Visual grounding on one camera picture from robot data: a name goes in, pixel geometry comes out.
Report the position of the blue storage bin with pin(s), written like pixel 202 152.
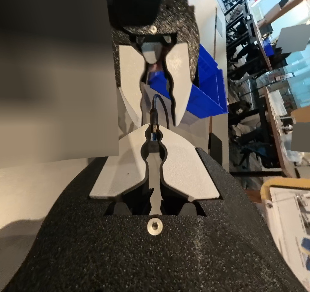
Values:
pixel 268 48
pixel 208 95

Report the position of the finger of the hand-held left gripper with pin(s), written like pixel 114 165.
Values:
pixel 180 78
pixel 129 78

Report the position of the wooden document stand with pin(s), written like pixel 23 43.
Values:
pixel 301 113

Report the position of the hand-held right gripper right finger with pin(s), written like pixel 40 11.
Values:
pixel 186 170

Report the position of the wooden office desk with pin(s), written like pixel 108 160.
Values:
pixel 275 128

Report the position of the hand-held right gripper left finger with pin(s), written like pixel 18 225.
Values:
pixel 126 170

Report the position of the black office chair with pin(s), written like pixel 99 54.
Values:
pixel 247 149

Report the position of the instruction board on white stand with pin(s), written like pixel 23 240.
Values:
pixel 278 181

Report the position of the black backpack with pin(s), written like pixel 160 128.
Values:
pixel 238 112

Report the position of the black flat desk plate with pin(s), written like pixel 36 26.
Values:
pixel 215 149

